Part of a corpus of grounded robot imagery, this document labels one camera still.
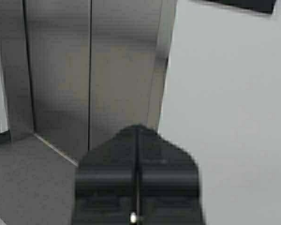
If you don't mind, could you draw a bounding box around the black wall sign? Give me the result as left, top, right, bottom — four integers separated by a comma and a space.
193, 0, 277, 15

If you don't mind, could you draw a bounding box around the steel elevator door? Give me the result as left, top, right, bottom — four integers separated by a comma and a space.
0, 0, 177, 160

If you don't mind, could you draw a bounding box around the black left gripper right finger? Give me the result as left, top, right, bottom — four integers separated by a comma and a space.
138, 127, 206, 225

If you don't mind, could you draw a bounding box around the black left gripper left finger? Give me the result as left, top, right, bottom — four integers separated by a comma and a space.
71, 126, 137, 225

